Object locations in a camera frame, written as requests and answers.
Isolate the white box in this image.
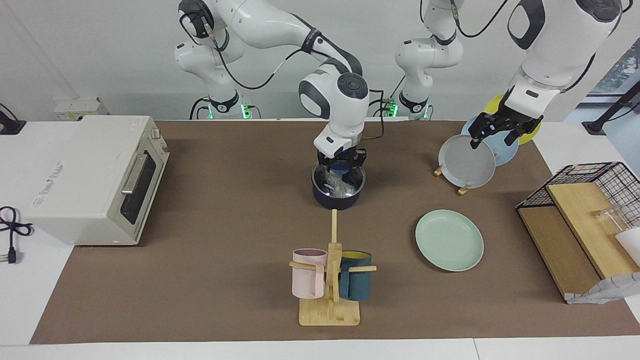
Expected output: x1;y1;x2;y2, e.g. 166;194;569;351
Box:
53;97;109;121

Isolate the grey plate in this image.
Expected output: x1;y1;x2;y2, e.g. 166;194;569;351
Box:
438;134;497;190

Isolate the wooden plate rack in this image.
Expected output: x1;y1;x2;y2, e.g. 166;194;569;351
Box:
433;162;472;196

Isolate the black base cable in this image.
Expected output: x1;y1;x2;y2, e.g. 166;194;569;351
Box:
189;97;212;121
370;75;407;119

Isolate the mint green plate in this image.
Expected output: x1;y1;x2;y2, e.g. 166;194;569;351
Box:
415;209;485;273

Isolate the black wire basket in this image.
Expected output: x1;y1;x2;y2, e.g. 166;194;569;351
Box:
516;161;640;231

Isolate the pink mug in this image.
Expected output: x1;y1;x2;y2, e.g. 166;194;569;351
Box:
292;248;328;300

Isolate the grey patterned bag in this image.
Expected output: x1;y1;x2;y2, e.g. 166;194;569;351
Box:
565;272;640;305

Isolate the dark teal mug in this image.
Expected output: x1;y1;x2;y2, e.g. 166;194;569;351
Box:
338;250;373;302

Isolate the black stand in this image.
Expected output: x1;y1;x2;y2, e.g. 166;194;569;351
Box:
581;80;640;136

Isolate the brown table mat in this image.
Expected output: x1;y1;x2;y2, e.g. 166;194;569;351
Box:
30;120;640;345

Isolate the white toaster oven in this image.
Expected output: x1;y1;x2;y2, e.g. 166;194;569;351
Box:
25;116;171;247

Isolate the clear glass cup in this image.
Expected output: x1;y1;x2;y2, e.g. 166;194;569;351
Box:
592;205;630;233

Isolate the white cup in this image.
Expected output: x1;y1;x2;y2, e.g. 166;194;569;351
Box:
615;227;640;266

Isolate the wooden mug tree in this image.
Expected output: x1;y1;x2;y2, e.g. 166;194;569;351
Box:
289;209;377;327

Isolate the black power cable with plug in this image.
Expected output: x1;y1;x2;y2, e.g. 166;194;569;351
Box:
0;206;35;265

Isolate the dark pot with purple handle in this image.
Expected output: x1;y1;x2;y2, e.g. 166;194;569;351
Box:
311;159;367;211

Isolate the light blue plate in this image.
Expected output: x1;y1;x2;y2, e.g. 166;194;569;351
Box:
461;117;520;167

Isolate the light wooden board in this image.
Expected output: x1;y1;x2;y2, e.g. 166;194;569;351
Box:
546;182;640;280

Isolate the glass pot lid blue knob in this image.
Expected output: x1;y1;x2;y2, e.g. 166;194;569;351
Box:
311;159;367;199

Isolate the brown wooden board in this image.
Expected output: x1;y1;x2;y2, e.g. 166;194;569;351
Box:
518;206;601;301

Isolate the yellow plate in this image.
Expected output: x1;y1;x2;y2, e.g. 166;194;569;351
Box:
483;95;543;146

